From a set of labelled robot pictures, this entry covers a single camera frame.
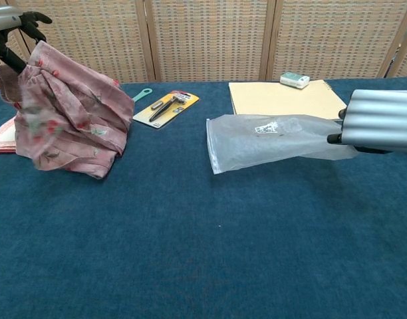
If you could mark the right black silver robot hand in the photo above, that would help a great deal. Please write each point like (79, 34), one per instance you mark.
(379, 123)

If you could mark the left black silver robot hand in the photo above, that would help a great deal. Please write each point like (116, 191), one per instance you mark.
(4, 20)

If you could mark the pink floral clothes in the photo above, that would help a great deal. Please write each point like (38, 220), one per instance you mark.
(74, 116)

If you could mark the transparent plastic zip bag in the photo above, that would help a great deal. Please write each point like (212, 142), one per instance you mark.
(256, 143)

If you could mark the small green white box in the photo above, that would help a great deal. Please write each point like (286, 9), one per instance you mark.
(294, 80)

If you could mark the tan manila folder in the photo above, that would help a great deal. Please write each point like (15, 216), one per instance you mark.
(283, 99)

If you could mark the red certificate folder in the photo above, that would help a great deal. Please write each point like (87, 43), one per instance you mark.
(2, 139)

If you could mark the green plastic brush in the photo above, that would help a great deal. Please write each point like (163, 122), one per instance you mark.
(143, 93)

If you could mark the razor in yellow package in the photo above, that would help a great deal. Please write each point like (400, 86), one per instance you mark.
(167, 109)

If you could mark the woven folding screen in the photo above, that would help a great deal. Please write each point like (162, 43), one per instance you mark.
(207, 40)

